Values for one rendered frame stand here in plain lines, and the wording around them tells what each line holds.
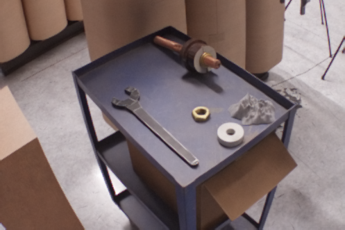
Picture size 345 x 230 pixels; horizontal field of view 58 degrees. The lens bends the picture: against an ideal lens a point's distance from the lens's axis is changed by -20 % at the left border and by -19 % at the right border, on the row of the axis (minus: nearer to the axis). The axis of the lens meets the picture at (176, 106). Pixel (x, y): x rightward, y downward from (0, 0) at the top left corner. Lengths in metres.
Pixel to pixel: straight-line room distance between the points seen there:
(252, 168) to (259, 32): 1.30
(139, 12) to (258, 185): 0.83
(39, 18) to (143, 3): 1.75
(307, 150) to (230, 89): 1.16
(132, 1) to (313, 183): 1.38
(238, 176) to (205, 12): 0.98
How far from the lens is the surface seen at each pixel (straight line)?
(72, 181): 2.14
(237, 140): 0.99
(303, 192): 2.03
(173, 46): 1.30
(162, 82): 1.21
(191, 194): 0.92
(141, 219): 1.75
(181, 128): 1.05
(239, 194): 1.02
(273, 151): 1.10
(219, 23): 1.85
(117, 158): 1.49
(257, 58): 2.33
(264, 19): 2.20
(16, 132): 1.13
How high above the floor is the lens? 1.61
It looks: 41 degrees down
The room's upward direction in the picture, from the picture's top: 5 degrees counter-clockwise
